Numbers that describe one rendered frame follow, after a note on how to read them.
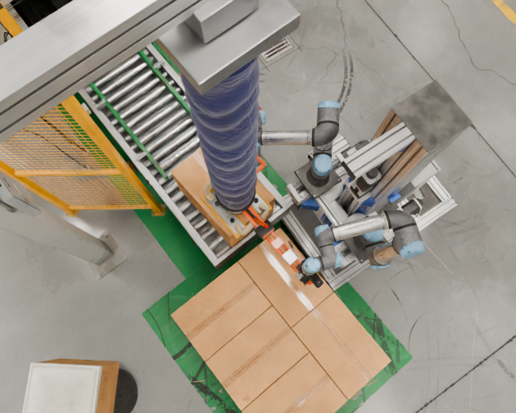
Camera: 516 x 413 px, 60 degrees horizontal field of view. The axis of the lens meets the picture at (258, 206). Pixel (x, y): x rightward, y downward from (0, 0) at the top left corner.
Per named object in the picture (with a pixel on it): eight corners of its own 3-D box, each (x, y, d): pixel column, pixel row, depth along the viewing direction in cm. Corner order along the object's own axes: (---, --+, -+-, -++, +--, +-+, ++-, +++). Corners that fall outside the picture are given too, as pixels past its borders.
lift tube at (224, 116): (200, 174, 228) (142, 5, 108) (237, 147, 232) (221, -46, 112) (229, 211, 224) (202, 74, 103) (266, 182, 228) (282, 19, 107)
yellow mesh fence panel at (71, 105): (64, 216, 386) (-147, 96, 184) (65, 206, 389) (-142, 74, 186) (165, 215, 387) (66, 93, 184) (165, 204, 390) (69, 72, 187)
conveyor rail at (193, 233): (49, 55, 381) (38, 42, 363) (54, 52, 382) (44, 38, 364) (215, 266, 336) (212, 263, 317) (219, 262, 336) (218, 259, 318)
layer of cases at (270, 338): (179, 315, 352) (169, 315, 313) (277, 238, 368) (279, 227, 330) (276, 447, 328) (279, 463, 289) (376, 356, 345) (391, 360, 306)
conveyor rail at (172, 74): (113, 14, 392) (106, -1, 374) (117, 11, 393) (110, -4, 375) (281, 214, 347) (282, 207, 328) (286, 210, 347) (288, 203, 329)
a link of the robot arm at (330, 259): (338, 242, 221) (317, 247, 221) (345, 265, 219) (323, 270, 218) (336, 246, 229) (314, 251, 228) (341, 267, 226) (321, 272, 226)
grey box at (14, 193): (15, 189, 239) (-18, 170, 210) (24, 183, 240) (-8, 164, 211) (34, 217, 235) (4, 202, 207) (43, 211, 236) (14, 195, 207)
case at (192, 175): (179, 189, 336) (169, 171, 297) (220, 156, 343) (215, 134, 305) (233, 248, 325) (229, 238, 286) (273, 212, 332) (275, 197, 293)
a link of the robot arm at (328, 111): (311, 161, 280) (316, 122, 228) (313, 138, 284) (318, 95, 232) (331, 161, 279) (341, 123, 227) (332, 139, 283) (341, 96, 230)
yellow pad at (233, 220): (201, 198, 275) (200, 196, 271) (213, 188, 277) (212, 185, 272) (237, 239, 269) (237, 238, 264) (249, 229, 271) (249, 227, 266)
